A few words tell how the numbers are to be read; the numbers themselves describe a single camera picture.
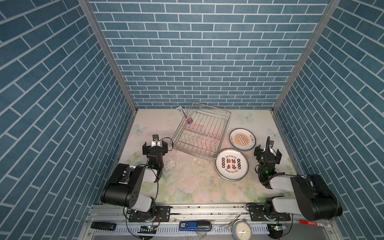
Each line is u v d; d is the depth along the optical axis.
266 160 0.67
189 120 1.12
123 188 0.44
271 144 0.75
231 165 0.88
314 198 0.44
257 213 0.74
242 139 1.00
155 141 0.76
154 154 0.68
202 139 0.94
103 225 0.69
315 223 0.71
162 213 0.74
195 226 0.67
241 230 0.67
